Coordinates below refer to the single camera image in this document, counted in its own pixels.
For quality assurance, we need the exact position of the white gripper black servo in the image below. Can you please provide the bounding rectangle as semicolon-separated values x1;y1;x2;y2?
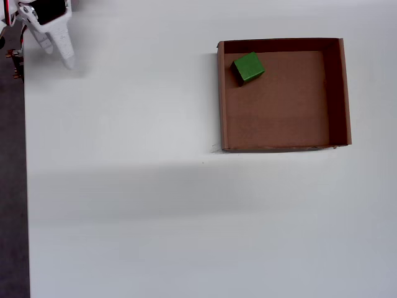
17;0;76;71

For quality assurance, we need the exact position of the green cube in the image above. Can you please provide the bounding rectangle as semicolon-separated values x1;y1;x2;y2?
231;51;266;88

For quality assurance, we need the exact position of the brown cardboard box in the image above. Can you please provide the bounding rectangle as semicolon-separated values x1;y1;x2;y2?
216;37;353;154

